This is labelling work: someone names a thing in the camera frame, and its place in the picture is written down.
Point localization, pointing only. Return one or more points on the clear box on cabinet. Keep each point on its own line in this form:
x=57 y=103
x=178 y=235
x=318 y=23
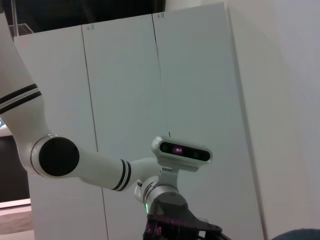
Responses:
x=21 y=29

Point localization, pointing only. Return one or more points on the black background panel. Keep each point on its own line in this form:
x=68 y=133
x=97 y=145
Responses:
x=12 y=170

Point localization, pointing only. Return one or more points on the white tall cabinet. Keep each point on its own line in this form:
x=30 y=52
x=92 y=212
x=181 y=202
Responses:
x=175 y=87

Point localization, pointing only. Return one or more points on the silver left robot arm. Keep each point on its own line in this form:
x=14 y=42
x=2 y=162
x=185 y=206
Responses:
x=57 y=155

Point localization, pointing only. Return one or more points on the dark teal lunch bag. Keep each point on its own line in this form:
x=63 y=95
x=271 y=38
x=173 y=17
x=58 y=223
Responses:
x=300 y=235

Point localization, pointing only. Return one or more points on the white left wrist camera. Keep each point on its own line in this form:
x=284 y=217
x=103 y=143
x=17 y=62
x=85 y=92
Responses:
x=182 y=152

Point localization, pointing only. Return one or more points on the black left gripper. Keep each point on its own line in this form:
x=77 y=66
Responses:
x=175 y=215

